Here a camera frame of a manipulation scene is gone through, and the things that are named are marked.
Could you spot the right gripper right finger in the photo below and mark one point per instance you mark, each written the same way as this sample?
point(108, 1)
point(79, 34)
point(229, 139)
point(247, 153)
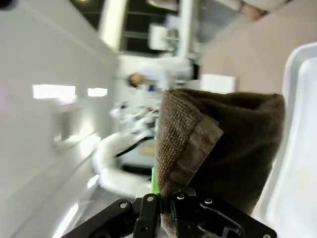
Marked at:
point(213, 218)

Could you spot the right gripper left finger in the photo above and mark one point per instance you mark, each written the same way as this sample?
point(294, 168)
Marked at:
point(146, 218)

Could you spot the brown towel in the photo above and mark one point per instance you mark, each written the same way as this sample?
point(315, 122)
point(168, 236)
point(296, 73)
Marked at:
point(235, 136)

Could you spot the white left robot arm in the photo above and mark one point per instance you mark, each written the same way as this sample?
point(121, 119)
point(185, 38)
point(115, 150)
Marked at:
point(109, 178)

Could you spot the person's left hand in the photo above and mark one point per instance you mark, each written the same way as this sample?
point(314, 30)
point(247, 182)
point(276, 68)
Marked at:
point(252, 11)

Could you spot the silver metal tray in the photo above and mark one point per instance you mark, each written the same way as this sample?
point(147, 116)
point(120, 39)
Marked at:
point(297, 148)

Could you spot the bystander in white coat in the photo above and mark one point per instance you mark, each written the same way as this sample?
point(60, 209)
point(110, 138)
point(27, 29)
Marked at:
point(158, 72)

